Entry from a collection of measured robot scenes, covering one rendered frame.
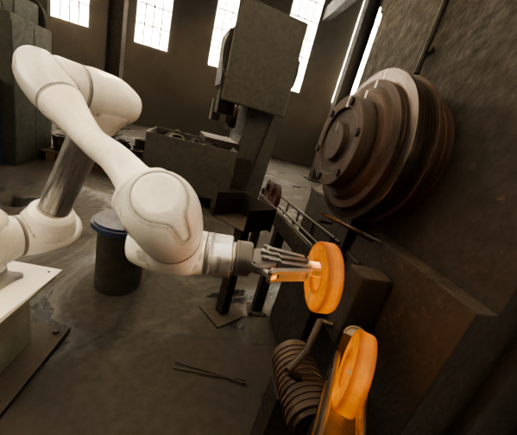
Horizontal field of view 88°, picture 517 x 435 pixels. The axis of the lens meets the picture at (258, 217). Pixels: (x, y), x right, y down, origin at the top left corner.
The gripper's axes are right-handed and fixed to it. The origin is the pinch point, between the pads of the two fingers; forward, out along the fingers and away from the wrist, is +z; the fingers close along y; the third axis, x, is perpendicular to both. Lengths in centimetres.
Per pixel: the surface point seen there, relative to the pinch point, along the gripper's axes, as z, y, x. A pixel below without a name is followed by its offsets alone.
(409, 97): 17.6, -21.0, 40.7
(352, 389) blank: 2.5, 19.4, -11.2
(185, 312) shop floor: -37, -77, -83
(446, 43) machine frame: 32, -38, 60
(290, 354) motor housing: 1.2, -6.4, -31.9
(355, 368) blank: 2.9, 17.5, -8.4
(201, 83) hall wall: -184, -1022, 116
